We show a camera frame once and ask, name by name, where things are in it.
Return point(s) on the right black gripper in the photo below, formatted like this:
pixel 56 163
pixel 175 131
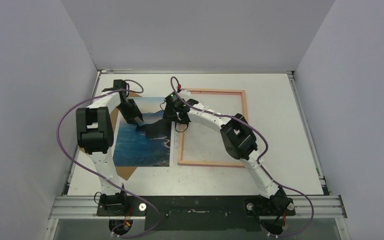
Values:
pixel 182 117

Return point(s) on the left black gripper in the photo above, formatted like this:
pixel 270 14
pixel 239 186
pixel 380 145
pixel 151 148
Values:
pixel 130 117

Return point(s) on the seascape photo print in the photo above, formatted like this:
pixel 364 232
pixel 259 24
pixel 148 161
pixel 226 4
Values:
pixel 146 143

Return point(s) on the brown cardboard backing board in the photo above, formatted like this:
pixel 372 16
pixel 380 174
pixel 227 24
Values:
pixel 125 172

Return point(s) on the pink wooden picture frame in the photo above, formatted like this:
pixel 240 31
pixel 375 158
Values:
pixel 202 146

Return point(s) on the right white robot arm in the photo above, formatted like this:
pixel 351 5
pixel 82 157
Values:
pixel 238 137

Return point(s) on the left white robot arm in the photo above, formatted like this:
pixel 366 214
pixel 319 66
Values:
pixel 113 199

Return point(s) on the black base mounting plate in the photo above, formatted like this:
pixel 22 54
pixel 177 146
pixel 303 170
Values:
pixel 200 213

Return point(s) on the aluminium rail front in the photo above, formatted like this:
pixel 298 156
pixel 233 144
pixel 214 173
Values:
pixel 313 217

